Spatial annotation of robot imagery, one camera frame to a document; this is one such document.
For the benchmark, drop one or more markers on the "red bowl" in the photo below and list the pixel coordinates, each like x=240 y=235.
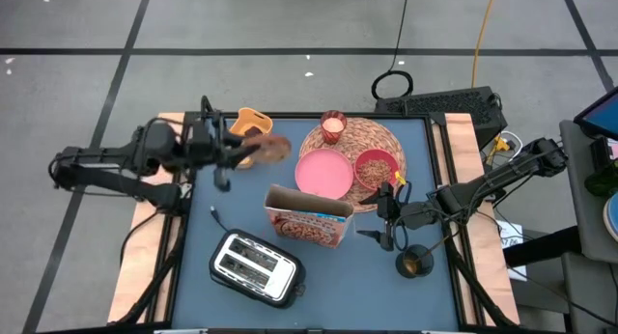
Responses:
x=359 y=155

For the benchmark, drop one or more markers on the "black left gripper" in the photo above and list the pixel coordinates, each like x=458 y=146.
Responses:
x=205 y=146

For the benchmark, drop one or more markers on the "brown bagel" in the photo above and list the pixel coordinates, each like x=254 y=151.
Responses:
x=275 y=149

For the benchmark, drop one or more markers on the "dark round cup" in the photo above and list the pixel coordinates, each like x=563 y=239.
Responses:
x=403 y=266

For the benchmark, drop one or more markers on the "orange plastic basket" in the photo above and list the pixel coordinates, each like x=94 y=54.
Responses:
x=253 y=119

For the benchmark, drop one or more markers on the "yellow power plug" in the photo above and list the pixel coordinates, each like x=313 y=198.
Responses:
x=502 y=145

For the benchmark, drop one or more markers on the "protein cereal box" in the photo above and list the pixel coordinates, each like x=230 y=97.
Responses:
x=309 y=228

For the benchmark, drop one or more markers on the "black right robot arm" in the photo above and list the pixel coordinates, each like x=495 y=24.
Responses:
x=483 y=189

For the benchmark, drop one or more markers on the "pink plate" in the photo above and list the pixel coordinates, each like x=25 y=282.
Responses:
x=323 y=175

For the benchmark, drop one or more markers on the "cereal rings in bowl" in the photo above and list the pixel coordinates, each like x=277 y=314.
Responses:
x=375 y=174

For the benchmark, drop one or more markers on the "black desk leg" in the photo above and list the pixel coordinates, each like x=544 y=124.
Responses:
x=541 y=247

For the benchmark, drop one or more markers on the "black and silver toaster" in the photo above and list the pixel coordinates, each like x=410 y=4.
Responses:
x=261 y=271

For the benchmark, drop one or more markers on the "black table frame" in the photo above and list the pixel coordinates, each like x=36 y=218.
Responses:
x=289 y=115

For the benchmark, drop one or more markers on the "red glass of milk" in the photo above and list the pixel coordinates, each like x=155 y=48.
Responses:
x=333 y=126

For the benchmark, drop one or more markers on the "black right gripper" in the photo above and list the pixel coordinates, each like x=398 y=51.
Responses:
x=388 y=213

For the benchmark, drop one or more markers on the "round woven placemat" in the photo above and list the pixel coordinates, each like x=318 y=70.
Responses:
x=364 y=133

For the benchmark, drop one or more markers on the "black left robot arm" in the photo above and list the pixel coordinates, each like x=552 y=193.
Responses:
x=111 y=179

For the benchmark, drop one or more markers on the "black tablet screen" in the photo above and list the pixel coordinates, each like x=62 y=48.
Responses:
x=603 y=114

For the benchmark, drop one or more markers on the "black computer case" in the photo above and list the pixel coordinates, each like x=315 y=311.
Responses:
x=444 y=107

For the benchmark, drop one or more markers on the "grey side cabinet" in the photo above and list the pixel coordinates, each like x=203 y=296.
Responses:
x=586 y=218

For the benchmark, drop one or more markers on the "blue plate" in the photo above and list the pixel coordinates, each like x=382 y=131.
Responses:
x=612 y=218

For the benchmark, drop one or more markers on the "gold spoon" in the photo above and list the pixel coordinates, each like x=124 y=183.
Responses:
x=432 y=246

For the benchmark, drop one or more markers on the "white paper sheet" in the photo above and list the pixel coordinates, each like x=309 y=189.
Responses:
x=512 y=237

